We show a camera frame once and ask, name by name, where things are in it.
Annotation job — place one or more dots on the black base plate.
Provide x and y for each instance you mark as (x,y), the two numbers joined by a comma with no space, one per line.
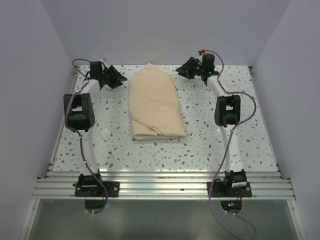
(219,190)
(91,191)

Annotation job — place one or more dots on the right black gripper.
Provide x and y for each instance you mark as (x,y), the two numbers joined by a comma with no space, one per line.
(186,68)

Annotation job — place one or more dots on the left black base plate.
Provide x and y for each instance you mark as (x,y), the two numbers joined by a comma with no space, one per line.
(91,191)

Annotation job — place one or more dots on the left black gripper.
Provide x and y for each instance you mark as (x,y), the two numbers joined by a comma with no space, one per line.
(116,76)

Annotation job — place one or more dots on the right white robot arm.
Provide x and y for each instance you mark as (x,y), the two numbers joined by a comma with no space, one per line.
(227,115)

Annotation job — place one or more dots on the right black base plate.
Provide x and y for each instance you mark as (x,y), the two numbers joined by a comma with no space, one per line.
(219,190)

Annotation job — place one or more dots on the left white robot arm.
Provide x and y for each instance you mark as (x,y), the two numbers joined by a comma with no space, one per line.
(79,115)

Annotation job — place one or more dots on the beige cloth drape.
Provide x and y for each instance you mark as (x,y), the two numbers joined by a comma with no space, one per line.
(154,106)

